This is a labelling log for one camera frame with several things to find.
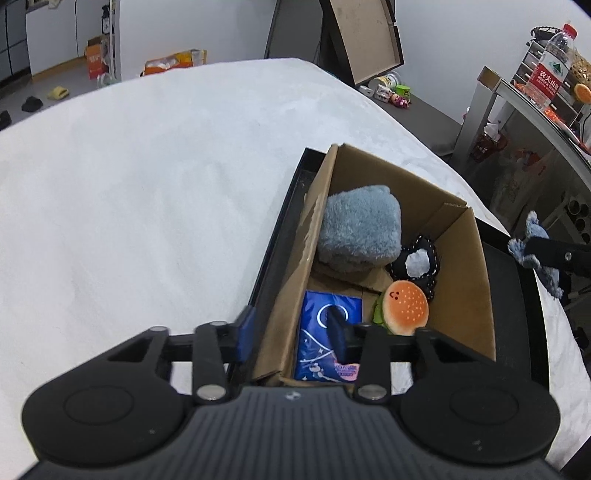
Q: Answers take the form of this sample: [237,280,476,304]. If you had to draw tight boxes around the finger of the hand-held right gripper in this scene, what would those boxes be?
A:
[522,236,591,278]

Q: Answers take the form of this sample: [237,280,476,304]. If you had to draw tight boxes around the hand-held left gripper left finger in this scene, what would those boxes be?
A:
[107,305,257,402]

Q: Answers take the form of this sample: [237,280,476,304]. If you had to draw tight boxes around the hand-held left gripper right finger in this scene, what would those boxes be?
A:
[325,306,498,400]

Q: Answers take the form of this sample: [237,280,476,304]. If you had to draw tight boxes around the blue tissue packet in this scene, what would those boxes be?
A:
[294,291,363,383]

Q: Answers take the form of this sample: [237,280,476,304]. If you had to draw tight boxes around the grey-blue plush toy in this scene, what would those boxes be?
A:
[508,211,564,302]

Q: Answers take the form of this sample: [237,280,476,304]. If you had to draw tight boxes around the black tray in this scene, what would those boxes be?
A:
[245,147,553,394]

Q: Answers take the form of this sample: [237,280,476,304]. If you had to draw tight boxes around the burger plush toy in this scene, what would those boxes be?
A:
[373,279,430,337]

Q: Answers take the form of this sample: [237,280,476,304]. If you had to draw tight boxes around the black round plush toy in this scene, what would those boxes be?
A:
[385,234,437,304]

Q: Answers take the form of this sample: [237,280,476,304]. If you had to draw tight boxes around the blue-grey fluffy cloth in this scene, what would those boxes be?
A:
[316,185,402,274]

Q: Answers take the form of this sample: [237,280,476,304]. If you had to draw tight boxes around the red basket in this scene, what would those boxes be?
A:
[471,129,509,161]

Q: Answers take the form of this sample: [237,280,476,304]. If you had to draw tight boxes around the white table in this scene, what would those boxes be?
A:
[455,66,591,176]

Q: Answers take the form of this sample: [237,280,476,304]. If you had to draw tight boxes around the water bottle with red label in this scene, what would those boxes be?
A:
[529,23,578,110]

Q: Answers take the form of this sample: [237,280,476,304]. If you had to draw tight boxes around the desktop drawer organizer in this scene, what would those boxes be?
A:
[512,27,591,118]

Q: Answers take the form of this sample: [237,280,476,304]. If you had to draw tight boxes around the orange snack packets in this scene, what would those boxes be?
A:
[141,48,208,77]

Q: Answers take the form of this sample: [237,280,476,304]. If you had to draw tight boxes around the orange cardboard box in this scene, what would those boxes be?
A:
[86,37,112,79]

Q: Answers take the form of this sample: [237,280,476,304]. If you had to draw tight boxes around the white cabinet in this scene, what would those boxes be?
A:
[25,0,122,80]

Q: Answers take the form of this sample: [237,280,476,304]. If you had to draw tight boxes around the black glass cabinet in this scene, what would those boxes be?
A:
[0,0,31,79]

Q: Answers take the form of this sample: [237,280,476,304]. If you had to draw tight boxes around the brown board with black frame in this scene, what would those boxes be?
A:
[318,0,404,88]

